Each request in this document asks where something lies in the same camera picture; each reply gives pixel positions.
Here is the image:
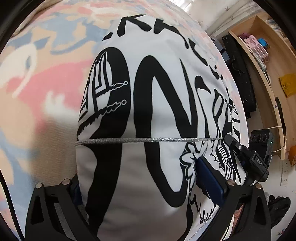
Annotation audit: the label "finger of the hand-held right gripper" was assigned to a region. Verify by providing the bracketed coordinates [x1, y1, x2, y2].
[224, 133, 255, 163]

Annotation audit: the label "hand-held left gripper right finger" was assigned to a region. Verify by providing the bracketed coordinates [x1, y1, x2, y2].
[195, 156, 273, 241]

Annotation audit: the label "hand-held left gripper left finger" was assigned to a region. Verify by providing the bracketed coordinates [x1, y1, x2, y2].
[24, 178, 98, 241]

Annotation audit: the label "black and white printed jacket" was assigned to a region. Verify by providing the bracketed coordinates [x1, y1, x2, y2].
[74, 14, 248, 241]

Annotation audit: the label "yellow bag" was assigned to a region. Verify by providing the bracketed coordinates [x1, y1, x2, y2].
[279, 74, 296, 98]

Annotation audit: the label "black bag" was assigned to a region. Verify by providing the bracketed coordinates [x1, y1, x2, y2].
[221, 35, 258, 119]

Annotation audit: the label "wooden bookshelf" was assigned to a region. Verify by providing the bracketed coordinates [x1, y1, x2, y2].
[228, 13, 296, 161]

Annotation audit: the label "pink storage boxes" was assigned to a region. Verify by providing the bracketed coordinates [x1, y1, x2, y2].
[239, 34, 269, 63]

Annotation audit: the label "blue and white box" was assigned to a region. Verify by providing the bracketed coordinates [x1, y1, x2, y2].
[209, 35, 230, 61]

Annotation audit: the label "bed with pastel sheet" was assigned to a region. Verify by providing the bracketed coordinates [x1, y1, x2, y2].
[0, 0, 241, 234]

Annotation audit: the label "white floral sheer curtain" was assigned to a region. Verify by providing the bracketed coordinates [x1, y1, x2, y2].
[178, 0, 257, 33]

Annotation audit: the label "white cable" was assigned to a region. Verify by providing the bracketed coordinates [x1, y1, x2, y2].
[268, 126, 287, 154]

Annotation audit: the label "white wall socket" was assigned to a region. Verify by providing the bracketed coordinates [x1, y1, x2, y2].
[281, 162, 290, 186]

